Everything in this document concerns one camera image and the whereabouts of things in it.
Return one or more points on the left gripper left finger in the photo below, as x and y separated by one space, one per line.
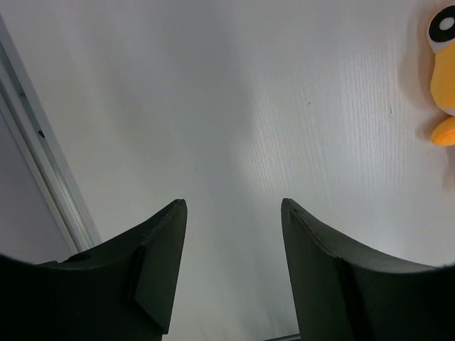
122 289

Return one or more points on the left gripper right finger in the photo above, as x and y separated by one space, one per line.
345 290

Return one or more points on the yellow bear plush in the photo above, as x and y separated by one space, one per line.
440 36

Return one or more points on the aluminium side frame rail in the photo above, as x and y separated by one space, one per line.
27 121

